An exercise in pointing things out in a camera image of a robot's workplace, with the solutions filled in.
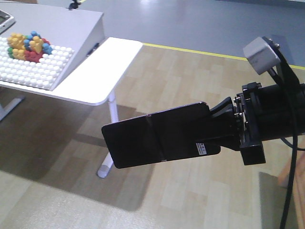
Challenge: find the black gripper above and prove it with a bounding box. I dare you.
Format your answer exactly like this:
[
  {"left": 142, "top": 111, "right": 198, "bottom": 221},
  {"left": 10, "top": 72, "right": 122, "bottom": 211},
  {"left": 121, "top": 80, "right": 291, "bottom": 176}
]
[{"left": 195, "top": 82, "right": 292, "bottom": 166}]

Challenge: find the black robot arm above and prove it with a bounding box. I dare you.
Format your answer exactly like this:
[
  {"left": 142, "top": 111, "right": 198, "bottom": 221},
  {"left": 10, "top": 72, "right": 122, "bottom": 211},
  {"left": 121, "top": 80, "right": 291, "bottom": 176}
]
[{"left": 195, "top": 82, "right": 305, "bottom": 166}]

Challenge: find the white desk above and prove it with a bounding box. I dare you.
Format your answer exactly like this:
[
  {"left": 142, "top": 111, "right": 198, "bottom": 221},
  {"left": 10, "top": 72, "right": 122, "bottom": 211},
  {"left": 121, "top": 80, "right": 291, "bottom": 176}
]
[{"left": 0, "top": 2, "right": 144, "bottom": 179}]

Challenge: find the white peg board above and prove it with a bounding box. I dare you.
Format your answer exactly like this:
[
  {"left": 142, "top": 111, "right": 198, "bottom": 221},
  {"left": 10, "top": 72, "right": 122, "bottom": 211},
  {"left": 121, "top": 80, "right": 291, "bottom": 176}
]
[{"left": 0, "top": 37, "right": 74, "bottom": 90}]

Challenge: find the colourful toy pegs pile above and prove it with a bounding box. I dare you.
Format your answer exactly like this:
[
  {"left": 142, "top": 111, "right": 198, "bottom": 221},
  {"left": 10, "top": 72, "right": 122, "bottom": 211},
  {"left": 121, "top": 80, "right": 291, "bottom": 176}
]
[{"left": 7, "top": 31, "right": 53, "bottom": 63}]

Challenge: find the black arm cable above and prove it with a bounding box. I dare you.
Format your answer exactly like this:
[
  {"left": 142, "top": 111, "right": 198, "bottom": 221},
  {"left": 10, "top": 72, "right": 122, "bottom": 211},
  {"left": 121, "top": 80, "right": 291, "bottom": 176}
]
[{"left": 269, "top": 47, "right": 305, "bottom": 229}]

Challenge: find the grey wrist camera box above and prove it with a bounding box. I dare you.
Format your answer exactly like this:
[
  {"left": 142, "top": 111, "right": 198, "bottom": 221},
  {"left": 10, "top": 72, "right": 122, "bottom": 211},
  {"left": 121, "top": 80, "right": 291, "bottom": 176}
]
[{"left": 243, "top": 37, "right": 281, "bottom": 75}]

